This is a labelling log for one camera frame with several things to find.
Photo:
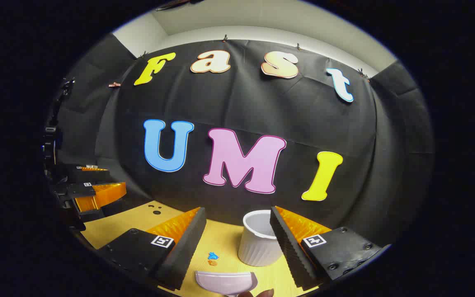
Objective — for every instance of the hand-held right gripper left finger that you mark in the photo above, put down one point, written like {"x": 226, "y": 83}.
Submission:
{"x": 188, "y": 247}

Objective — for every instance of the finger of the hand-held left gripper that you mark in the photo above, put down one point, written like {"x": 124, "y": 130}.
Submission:
{"x": 81, "y": 174}
{"x": 81, "y": 190}

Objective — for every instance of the orange paper trash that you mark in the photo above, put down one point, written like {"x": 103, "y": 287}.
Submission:
{"x": 212, "y": 262}

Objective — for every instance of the white ribbed garbage bin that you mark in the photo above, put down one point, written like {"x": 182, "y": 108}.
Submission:
{"x": 256, "y": 247}

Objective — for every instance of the wooden desktop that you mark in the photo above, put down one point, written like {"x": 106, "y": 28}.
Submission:
{"x": 221, "y": 243}

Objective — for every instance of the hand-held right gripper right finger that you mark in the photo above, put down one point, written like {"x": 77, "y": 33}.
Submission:
{"x": 287, "y": 247}

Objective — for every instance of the pale lilac dustpan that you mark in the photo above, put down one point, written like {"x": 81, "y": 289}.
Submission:
{"x": 225, "y": 282}

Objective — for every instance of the blue paper trash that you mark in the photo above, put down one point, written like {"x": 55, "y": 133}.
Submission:
{"x": 213, "y": 255}

